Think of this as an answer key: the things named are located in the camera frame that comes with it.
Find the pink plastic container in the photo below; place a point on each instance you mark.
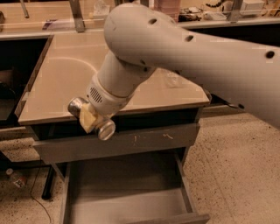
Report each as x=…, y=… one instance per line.
x=168, y=7

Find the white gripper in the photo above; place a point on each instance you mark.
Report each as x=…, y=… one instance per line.
x=102, y=101

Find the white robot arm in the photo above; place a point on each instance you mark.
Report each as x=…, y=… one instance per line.
x=140, y=40

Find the silver redbull can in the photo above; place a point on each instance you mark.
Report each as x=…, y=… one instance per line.
x=104, y=130

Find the clear plastic bottle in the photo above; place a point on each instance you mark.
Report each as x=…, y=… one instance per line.
x=173, y=80

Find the small bottle on floor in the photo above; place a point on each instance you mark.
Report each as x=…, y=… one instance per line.
x=17, y=178

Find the closed top drawer front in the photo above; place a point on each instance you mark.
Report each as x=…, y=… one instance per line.
x=127, y=142

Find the grey drawer cabinet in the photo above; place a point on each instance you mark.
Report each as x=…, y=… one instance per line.
x=63, y=71

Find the open middle drawer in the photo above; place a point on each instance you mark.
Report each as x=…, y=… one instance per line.
x=146, y=188

